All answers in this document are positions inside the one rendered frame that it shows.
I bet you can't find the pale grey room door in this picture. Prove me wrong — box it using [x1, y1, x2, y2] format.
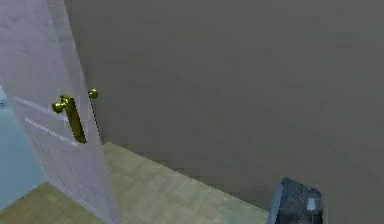
[0, 0, 122, 224]

